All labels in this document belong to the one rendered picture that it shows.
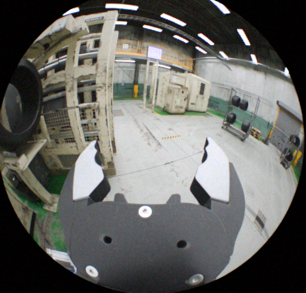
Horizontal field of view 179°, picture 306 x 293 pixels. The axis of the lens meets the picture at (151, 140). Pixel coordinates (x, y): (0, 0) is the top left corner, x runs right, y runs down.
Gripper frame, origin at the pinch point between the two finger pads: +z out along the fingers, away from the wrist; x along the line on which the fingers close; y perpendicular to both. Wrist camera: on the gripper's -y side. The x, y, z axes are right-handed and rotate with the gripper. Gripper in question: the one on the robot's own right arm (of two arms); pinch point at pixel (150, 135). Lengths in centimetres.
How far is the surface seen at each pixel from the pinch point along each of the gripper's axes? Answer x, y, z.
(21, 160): -79, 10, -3
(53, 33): -65, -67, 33
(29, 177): -121, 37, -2
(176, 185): 27, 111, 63
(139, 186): -21, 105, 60
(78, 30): -52, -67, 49
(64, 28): -55, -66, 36
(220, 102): 685, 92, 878
